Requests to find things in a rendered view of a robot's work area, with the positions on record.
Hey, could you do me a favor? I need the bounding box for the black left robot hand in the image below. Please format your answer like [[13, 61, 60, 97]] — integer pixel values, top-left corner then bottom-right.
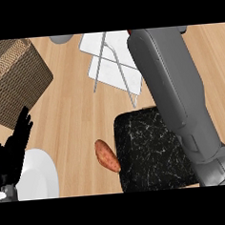
[[0, 105, 40, 192]]

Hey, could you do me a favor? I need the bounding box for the black marble tray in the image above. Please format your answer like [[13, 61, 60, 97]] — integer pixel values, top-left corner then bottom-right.
[[112, 102, 201, 194]]

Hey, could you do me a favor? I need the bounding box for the white plate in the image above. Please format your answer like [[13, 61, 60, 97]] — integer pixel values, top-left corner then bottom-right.
[[0, 147, 61, 204]]

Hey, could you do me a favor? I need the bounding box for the brown wicker basket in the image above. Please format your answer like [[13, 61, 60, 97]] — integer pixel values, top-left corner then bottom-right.
[[0, 36, 58, 132]]

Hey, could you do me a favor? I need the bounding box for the orange sweet potato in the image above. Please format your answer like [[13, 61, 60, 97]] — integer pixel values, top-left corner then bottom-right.
[[93, 136, 123, 174]]

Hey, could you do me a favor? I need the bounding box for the grey rounded object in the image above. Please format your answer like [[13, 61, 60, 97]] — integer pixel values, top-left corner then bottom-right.
[[50, 34, 75, 46]]

